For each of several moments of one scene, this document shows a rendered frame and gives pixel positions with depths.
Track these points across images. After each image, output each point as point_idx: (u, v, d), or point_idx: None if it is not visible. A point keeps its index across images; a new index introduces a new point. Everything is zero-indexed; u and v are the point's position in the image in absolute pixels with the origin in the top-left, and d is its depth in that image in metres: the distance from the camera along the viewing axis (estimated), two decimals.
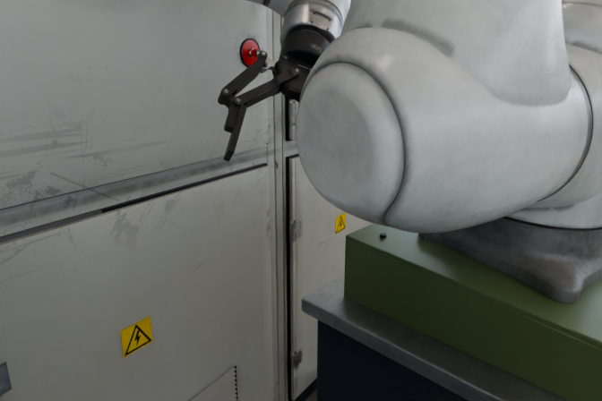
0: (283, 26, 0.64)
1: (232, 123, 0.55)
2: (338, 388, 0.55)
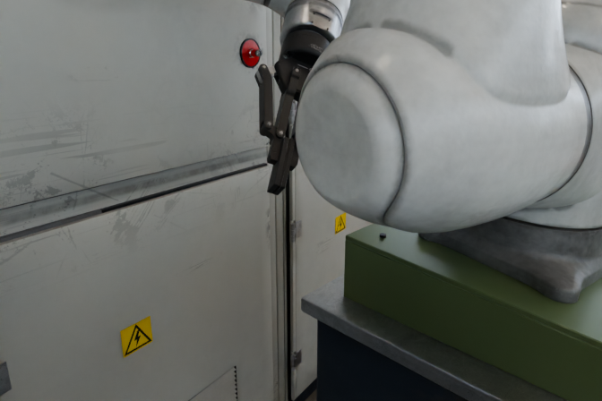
0: (283, 26, 0.64)
1: (276, 156, 0.55)
2: (338, 388, 0.55)
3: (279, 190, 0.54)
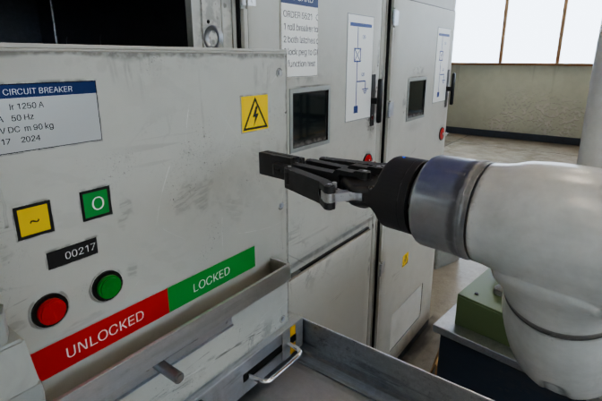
0: (417, 219, 0.38)
1: (279, 174, 0.55)
2: (451, 371, 1.07)
3: (264, 164, 0.58)
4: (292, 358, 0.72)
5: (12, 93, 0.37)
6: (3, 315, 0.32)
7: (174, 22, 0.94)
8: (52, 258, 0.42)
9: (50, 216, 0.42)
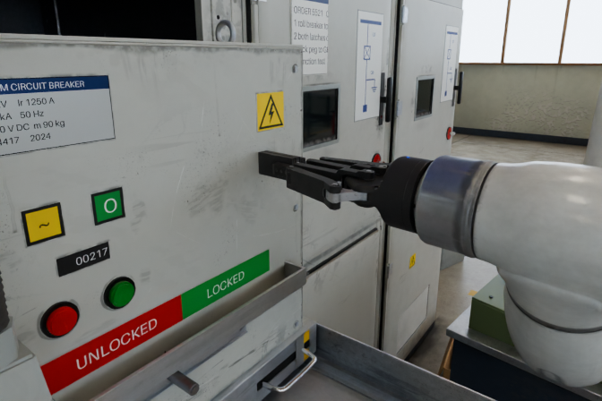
0: (425, 218, 0.39)
1: (279, 174, 0.55)
2: (465, 376, 1.04)
3: (263, 164, 0.58)
4: (306, 365, 0.70)
5: (21, 88, 0.35)
6: (12, 328, 0.29)
7: (182, 19, 0.92)
8: (63, 264, 0.40)
9: (61, 219, 0.39)
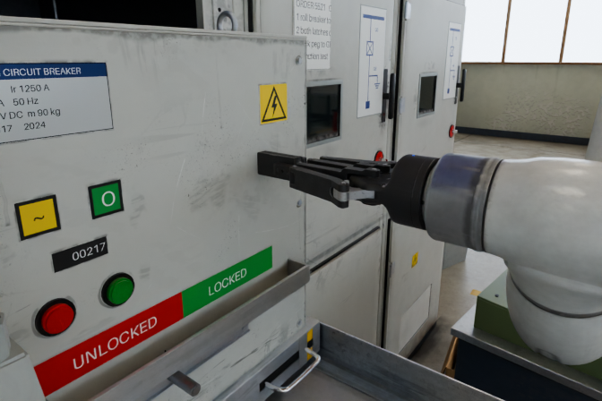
0: (434, 214, 0.40)
1: (279, 174, 0.55)
2: (470, 376, 1.02)
3: (262, 164, 0.58)
4: (310, 365, 0.68)
5: (14, 73, 0.33)
6: (4, 326, 0.28)
7: (182, 12, 0.90)
8: (58, 259, 0.38)
9: (56, 212, 0.37)
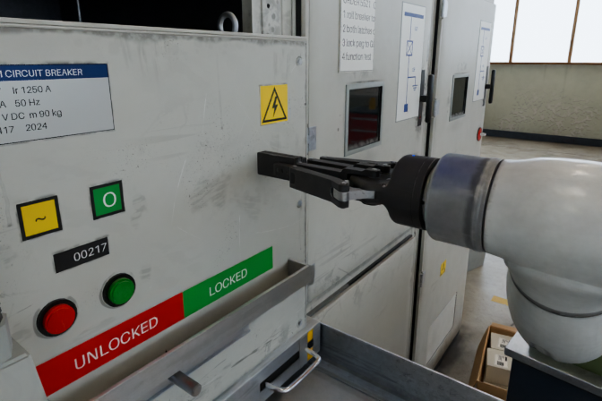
0: (434, 214, 0.40)
1: (279, 174, 0.55)
2: (525, 398, 0.96)
3: (262, 164, 0.58)
4: (310, 365, 0.68)
5: (16, 74, 0.33)
6: (6, 326, 0.28)
7: (222, 9, 0.83)
8: (59, 260, 0.38)
9: (58, 213, 0.38)
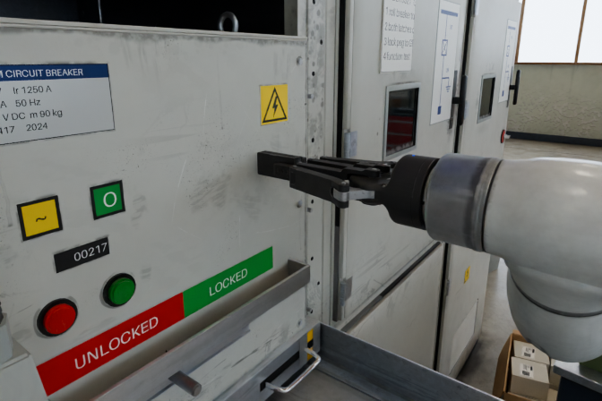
0: (434, 214, 0.40)
1: (279, 174, 0.55)
2: None
3: (262, 164, 0.58)
4: (310, 365, 0.68)
5: (17, 74, 0.33)
6: (6, 326, 0.28)
7: (259, 5, 0.78)
8: (60, 260, 0.38)
9: (58, 213, 0.38)
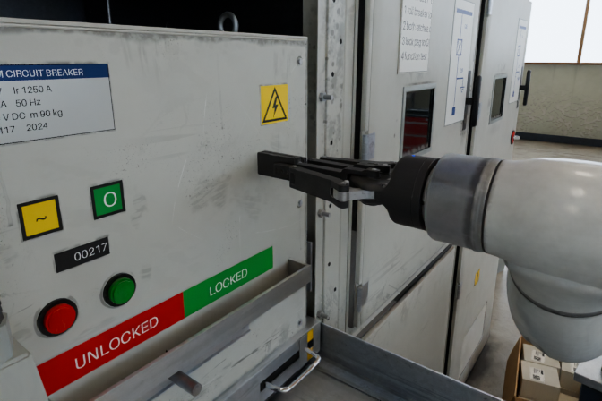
0: (434, 215, 0.40)
1: (279, 174, 0.55)
2: None
3: (262, 164, 0.58)
4: (310, 365, 0.68)
5: (17, 74, 0.33)
6: (7, 326, 0.28)
7: (275, 4, 0.75)
8: (60, 260, 0.38)
9: (58, 213, 0.38)
